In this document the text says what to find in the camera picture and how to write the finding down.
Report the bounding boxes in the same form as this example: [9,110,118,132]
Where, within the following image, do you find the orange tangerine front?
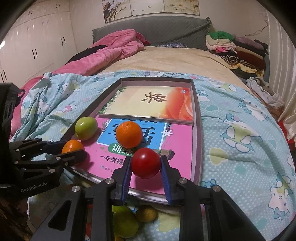
[61,140,85,154]

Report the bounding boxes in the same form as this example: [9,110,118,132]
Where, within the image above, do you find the orange tangerine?
[115,121,143,149]
[61,140,85,154]

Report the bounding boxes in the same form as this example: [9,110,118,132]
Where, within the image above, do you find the large green jujube fruit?
[112,205,139,238]

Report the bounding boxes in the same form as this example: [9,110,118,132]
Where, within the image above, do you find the small green apple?
[75,116,98,141]

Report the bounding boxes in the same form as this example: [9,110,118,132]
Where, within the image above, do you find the small brown longan back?
[135,206,158,223]

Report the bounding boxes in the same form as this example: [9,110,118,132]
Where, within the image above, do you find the red tomato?
[131,148,161,179]

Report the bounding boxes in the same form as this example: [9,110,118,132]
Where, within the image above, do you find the pink Chinese workbook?
[78,118,192,194]

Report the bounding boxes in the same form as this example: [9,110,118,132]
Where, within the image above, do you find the white wardrobe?
[1,1,77,87]

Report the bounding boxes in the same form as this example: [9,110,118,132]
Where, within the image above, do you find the black garment on bed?
[66,45,108,64]

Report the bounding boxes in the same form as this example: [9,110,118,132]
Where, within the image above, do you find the cream orange booklet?
[98,86,194,122]

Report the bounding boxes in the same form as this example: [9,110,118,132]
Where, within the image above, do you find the white crumpled garment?
[246,77,285,108]

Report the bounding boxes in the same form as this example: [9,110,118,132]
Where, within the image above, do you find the pink blanket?
[10,29,151,137]

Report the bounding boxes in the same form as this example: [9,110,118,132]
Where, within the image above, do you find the beige bed sheet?
[100,47,249,91]

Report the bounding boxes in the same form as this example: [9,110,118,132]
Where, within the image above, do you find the stack of folded clothes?
[205,31,268,79]

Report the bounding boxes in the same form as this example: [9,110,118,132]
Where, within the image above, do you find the cream satin curtain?
[266,11,295,140]

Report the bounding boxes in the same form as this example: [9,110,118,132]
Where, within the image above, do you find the grey headboard cushion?
[92,16,212,50]

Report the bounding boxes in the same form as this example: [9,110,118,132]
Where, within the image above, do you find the wall painting panels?
[102,0,200,23]

